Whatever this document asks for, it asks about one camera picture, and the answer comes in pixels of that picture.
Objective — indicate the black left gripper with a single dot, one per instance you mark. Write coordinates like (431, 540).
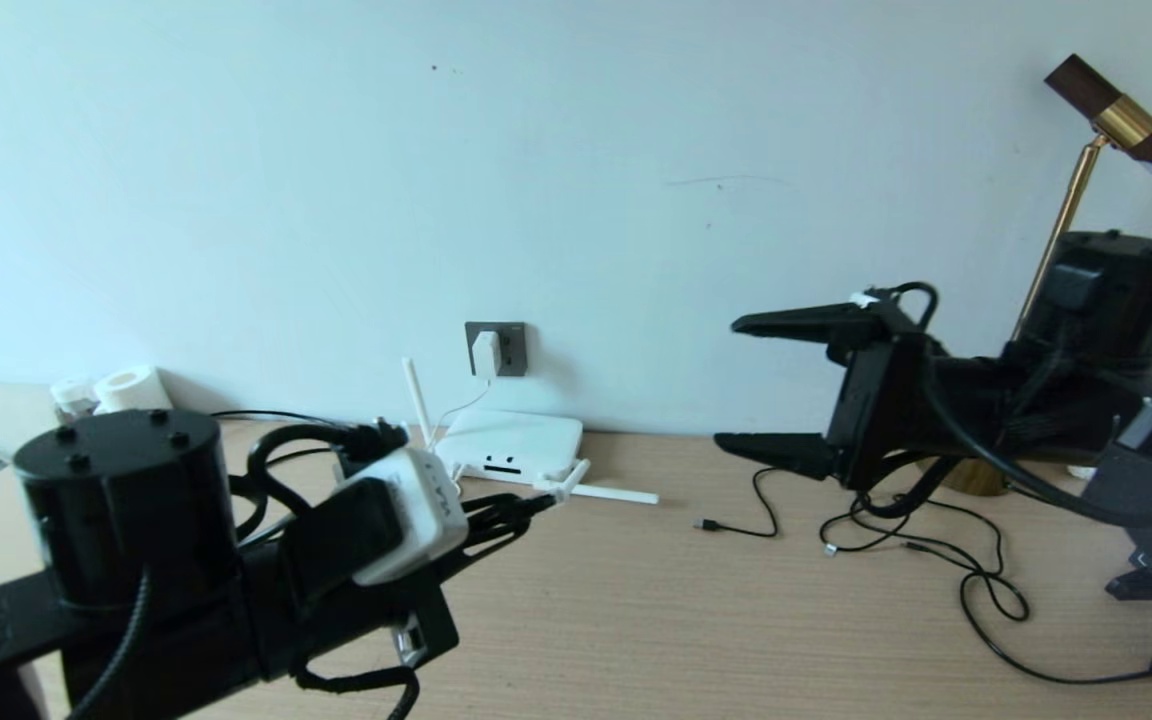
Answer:
(356, 630)

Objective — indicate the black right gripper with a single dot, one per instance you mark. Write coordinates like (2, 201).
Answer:
(881, 400)

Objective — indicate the white power adapter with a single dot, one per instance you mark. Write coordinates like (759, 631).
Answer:
(485, 355)

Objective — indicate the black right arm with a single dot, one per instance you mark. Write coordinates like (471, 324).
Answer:
(1106, 300)

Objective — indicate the white router with antennas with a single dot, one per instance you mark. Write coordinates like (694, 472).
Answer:
(516, 440)

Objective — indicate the white toilet paper roll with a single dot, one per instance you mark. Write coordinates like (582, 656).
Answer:
(131, 390)

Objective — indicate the brass desk lamp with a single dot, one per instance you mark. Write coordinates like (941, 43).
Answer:
(1121, 120)

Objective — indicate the small jar with white lid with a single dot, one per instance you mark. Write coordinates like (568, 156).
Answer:
(71, 395)

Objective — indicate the grey wall socket plate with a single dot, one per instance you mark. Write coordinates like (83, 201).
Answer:
(514, 350)

